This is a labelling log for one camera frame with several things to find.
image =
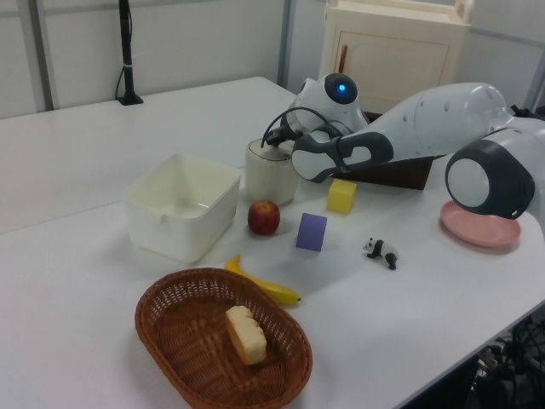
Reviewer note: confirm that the bread slice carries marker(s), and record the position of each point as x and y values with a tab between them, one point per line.
249	341

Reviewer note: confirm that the cream and brown wooden cabinet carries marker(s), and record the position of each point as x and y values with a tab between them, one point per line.
404	64

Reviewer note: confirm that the panda figurine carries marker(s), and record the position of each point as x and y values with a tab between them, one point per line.
385	252

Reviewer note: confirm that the white square plastic bin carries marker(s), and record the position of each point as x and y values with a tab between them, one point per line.
179	230

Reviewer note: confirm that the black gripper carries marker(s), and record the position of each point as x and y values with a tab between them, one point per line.
282	135

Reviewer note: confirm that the cream trash can with lid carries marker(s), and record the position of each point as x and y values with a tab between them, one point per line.
268	179

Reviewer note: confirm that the black pole stand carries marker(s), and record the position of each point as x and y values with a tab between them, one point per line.
127	51

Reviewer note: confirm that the brown wicker basket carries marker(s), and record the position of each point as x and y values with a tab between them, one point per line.
191	349

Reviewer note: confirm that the purple foam cube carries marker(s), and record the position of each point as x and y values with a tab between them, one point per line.
311	234

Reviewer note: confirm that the yellow banana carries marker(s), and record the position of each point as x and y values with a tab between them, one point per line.
272	289

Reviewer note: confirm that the red apple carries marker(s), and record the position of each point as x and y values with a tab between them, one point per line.
264	218

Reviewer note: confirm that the pink plate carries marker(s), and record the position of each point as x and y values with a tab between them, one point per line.
481	232

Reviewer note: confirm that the yellow foam cube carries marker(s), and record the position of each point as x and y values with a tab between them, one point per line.
340	198

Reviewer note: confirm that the dark brown wooden drawer box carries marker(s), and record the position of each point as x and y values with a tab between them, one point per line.
396	174

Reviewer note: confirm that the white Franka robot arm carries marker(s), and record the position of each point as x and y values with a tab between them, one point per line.
447	119

